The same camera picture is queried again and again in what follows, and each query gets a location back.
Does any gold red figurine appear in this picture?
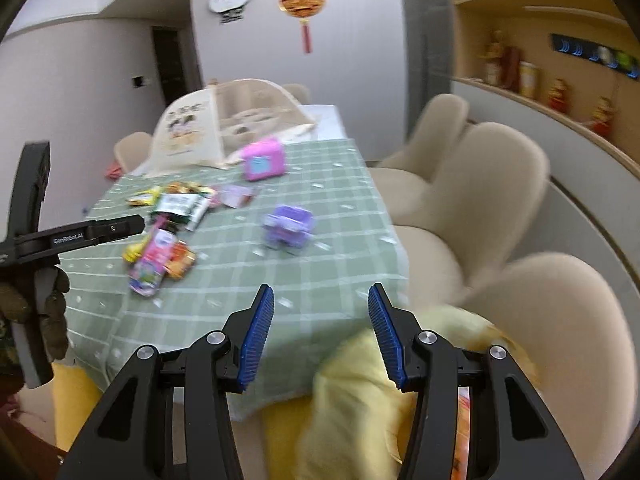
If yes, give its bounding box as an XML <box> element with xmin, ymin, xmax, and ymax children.
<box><xmin>481</xmin><ymin>30</ymin><xmax>507</xmax><ymax>87</ymax></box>

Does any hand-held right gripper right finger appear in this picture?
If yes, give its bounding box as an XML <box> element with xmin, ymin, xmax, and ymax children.
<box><xmin>367</xmin><ymin>282</ymin><xmax>586</xmax><ymax>480</ymax></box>

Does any orange snack wrapper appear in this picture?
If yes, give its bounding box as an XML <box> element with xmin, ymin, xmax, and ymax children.
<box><xmin>165</xmin><ymin>242</ymin><xmax>197</xmax><ymax>279</ymax></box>

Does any person's left hand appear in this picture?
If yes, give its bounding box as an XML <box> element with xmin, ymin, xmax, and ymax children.
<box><xmin>0</xmin><ymin>266</ymin><xmax>71</xmax><ymax>362</ymax></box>

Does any yellow printed cloth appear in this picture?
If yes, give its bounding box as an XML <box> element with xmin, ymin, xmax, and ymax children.
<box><xmin>260</xmin><ymin>304</ymin><xmax>543</xmax><ymax>480</ymax></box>

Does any dark brown furniture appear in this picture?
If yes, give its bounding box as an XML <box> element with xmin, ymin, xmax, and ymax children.
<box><xmin>0</xmin><ymin>400</ymin><xmax>67</xmax><ymax>480</ymax></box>

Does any beige mesh food cover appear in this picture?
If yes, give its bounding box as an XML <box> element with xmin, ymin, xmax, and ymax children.
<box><xmin>145</xmin><ymin>79</ymin><xmax>319</xmax><ymax>177</ymax></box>

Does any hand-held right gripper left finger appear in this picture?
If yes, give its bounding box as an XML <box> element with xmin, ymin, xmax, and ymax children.
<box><xmin>57</xmin><ymin>284</ymin><xmax>276</xmax><ymax>480</ymax></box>

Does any small red figurine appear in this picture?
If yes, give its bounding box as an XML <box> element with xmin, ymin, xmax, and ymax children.
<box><xmin>547</xmin><ymin>78</ymin><xmax>569</xmax><ymax>112</ymax></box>
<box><xmin>589</xmin><ymin>97</ymin><xmax>616</xmax><ymax>137</ymax></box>

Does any pink toy box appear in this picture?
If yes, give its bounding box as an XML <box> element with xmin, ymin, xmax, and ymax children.
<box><xmin>241</xmin><ymin>137</ymin><xmax>288</xmax><ymax>182</ymax></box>

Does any green white snack packet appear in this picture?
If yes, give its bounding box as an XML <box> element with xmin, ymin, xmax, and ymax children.
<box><xmin>150</xmin><ymin>193</ymin><xmax>211</xmax><ymax>231</ymax></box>

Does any yellow can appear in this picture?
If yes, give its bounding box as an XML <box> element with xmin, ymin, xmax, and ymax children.
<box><xmin>518</xmin><ymin>61</ymin><xmax>542</xmax><ymax>100</ymax></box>

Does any red brown box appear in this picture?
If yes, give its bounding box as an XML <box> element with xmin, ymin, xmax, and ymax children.
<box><xmin>502</xmin><ymin>45</ymin><xmax>522</xmax><ymax>92</ymax></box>

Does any orange green snack packet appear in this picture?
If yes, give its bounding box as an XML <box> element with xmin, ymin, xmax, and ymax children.
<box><xmin>162</xmin><ymin>181</ymin><xmax>217</xmax><ymax>196</ymax></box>

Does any purple toy bin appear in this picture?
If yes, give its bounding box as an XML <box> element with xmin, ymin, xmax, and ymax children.
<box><xmin>262</xmin><ymin>204</ymin><xmax>316</xmax><ymax>252</ymax></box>

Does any green checkered tablecloth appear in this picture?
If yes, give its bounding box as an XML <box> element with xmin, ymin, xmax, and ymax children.
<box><xmin>50</xmin><ymin>137</ymin><xmax>412</xmax><ymax>422</ymax></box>

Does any black light strip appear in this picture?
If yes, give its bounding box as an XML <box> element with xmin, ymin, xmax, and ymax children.
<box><xmin>550</xmin><ymin>33</ymin><xmax>640</xmax><ymax>82</ymax></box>

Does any yellow cushion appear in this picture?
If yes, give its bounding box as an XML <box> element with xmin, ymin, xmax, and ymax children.
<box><xmin>51</xmin><ymin>359</ymin><xmax>112</xmax><ymax>457</ymax></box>

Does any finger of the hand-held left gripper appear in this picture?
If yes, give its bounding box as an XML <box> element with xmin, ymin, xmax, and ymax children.
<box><xmin>50</xmin><ymin>214</ymin><xmax>147</xmax><ymax>253</ymax></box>

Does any long yellow snack wrapper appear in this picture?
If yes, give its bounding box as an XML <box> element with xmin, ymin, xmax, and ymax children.
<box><xmin>126</xmin><ymin>187</ymin><xmax>164</xmax><ymax>208</ymax></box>

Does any wooden shelf unit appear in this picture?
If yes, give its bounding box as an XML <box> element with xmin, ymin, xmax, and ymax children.
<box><xmin>444</xmin><ymin>0</ymin><xmax>640</xmax><ymax>183</ymax></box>

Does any pink drink pouch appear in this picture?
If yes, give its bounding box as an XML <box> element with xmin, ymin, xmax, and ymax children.
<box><xmin>128</xmin><ymin>227</ymin><xmax>177</xmax><ymax>297</ymax></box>

